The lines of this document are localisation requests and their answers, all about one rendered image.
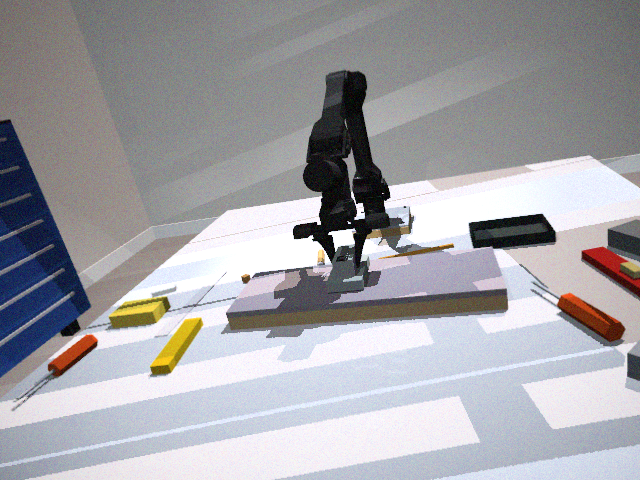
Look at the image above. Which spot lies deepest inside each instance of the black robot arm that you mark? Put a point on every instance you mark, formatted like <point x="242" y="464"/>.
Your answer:
<point x="330" y="142"/>

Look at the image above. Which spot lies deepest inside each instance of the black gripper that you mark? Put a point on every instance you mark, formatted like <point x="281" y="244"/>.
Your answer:
<point x="363" y="228"/>

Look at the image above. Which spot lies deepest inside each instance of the red flat bar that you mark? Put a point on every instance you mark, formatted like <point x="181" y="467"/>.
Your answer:
<point x="624" y="272"/>

